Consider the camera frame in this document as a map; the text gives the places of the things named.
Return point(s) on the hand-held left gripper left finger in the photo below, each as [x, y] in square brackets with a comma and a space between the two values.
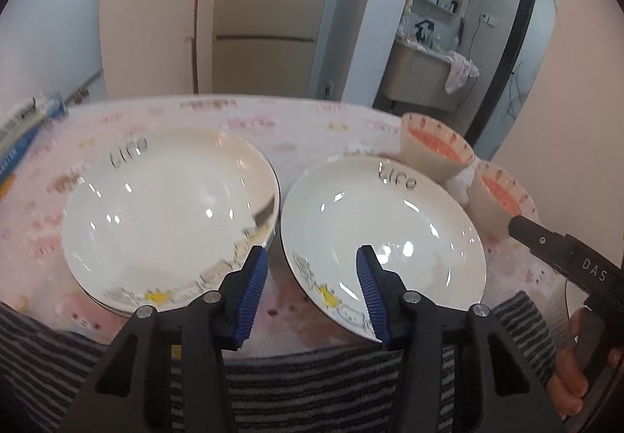
[251, 296]

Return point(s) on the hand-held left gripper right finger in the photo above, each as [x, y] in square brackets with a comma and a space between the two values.
[370, 296]

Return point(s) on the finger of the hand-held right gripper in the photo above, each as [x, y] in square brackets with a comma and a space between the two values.
[536, 235]

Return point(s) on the pink bowl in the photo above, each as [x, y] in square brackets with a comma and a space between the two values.
[434, 140]
[502, 199]

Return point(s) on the white printed plate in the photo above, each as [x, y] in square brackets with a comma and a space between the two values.
[161, 209]
[105, 305]
[380, 218]

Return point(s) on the person's right hand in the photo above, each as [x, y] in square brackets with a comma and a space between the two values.
[568, 374]

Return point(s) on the white crumpled paper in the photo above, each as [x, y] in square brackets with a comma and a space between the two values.
[460, 182]

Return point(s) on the grey striped sweater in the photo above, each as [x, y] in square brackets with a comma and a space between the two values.
[317, 389]

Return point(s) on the pink towel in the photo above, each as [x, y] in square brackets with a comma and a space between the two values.
[460, 70]

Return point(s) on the black framed glass door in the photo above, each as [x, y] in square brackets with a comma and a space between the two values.
[531, 53]

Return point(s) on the bathroom vanity cabinet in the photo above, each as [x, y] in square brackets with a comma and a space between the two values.
[414, 77]

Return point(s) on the black faucet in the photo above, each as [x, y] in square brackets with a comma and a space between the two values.
[423, 29]

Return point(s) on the large blue book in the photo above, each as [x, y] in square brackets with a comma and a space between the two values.
[24, 145]

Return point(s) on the beige refrigerator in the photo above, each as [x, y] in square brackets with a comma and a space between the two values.
[268, 14]

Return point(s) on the white wall socket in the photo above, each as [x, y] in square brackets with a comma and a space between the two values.
[488, 20]

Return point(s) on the grey wall rail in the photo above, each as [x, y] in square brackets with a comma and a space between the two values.
[85, 89]

